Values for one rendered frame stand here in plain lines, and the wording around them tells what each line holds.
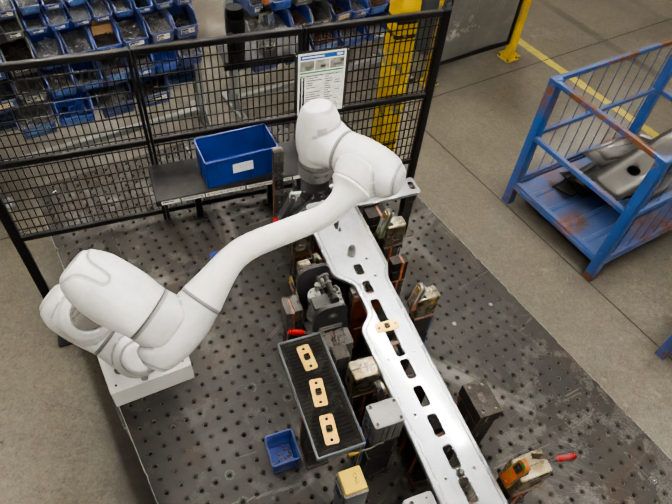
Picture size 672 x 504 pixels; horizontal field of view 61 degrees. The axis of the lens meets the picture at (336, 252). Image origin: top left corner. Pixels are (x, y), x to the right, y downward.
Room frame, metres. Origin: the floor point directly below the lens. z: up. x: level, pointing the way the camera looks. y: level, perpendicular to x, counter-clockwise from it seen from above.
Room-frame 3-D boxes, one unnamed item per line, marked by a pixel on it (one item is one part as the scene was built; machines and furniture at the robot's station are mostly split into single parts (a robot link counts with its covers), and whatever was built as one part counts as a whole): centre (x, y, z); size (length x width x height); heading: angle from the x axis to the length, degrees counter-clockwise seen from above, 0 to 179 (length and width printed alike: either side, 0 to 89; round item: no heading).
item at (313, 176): (1.10, 0.07, 1.69); 0.09 x 0.09 x 0.06
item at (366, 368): (0.89, -0.13, 0.89); 0.13 x 0.11 x 0.38; 115
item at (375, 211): (1.67, -0.15, 0.84); 0.11 x 0.10 x 0.28; 115
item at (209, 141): (1.80, 0.44, 1.09); 0.30 x 0.17 x 0.13; 119
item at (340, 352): (0.93, -0.05, 0.90); 0.05 x 0.05 x 0.40; 25
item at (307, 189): (1.10, 0.07, 1.62); 0.08 x 0.07 x 0.09; 115
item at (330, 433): (0.65, -0.03, 1.17); 0.08 x 0.04 x 0.01; 19
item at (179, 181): (1.84, 0.36, 1.01); 0.90 x 0.22 x 0.03; 115
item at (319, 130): (1.09, 0.06, 1.80); 0.13 x 0.11 x 0.16; 58
